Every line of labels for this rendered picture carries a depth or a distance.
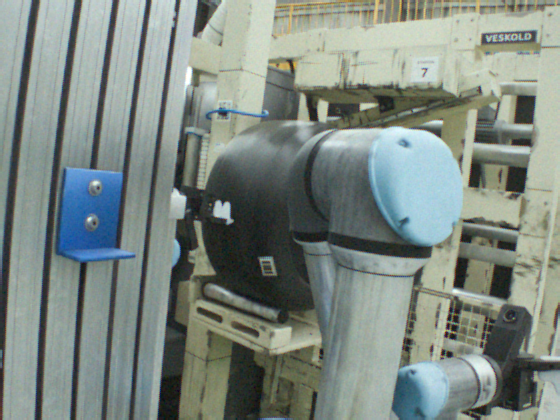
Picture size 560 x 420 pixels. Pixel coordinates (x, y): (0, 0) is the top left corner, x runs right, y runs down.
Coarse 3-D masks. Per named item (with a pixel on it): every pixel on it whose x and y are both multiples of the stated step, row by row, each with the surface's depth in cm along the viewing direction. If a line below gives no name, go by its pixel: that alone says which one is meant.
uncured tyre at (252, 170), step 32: (256, 128) 152; (288, 128) 144; (320, 128) 146; (224, 160) 146; (256, 160) 138; (288, 160) 136; (224, 192) 141; (256, 192) 134; (256, 224) 133; (288, 224) 136; (224, 256) 144; (256, 256) 135; (288, 256) 138; (256, 288) 143; (288, 288) 141
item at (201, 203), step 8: (176, 184) 123; (184, 192) 122; (192, 192) 124; (200, 192) 126; (192, 200) 125; (200, 200) 125; (208, 200) 128; (216, 200) 128; (184, 208) 123; (192, 208) 125; (200, 208) 125; (208, 208) 128; (192, 216) 125; (200, 216) 125; (208, 216) 127
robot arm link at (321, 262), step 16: (304, 144) 61; (304, 160) 58; (288, 176) 63; (304, 176) 58; (288, 192) 63; (304, 192) 58; (288, 208) 65; (304, 208) 60; (304, 224) 63; (320, 224) 62; (304, 240) 64; (320, 240) 63; (320, 256) 65; (320, 272) 65; (320, 288) 66; (320, 304) 67; (320, 320) 69
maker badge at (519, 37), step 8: (488, 32) 168; (496, 32) 166; (504, 32) 164; (512, 32) 162; (520, 32) 160; (528, 32) 159; (536, 32) 157; (480, 40) 170; (488, 40) 168; (496, 40) 166; (504, 40) 164; (512, 40) 162; (520, 40) 160; (528, 40) 159; (536, 40) 157
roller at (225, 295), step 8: (208, 288) 164; (216, 288) 162; (224, 288) 162; (216, 296) 161; (224, 296) 159; (232, 296) 157; (240, 296) 155; (248, 296) 155; (232, 304) 157; (240, 304) 154; (248, 304) 151; (256, 304) 150; (264, 304) 149; (256, 312) 149; (264, 312) 147; (272, 312) 145; (280, 312) 144; (288, 312) 146; (272, 320) 146; (280, 320) 143
